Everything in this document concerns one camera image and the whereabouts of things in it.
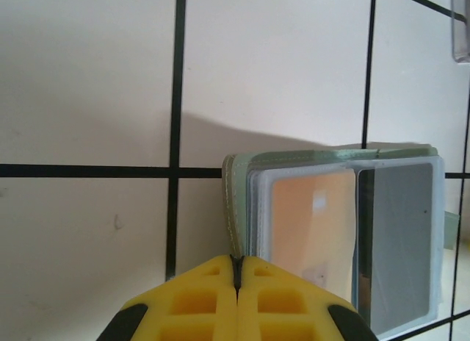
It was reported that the green card holder wallet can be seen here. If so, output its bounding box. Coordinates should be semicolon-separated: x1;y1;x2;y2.
221;144;462;337

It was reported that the grey credit card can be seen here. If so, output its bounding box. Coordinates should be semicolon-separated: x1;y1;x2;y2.
356;162;434;316

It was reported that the clear acrylic card box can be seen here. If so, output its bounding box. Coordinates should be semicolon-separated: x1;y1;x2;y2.
448;0;470;65

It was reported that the beige credit card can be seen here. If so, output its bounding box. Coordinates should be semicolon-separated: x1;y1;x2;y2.
271;171;359;294

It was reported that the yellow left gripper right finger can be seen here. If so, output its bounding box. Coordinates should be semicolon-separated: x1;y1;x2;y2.
237;256;379;341

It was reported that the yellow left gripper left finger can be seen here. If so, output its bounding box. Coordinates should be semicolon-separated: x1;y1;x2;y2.
97;255;238;341

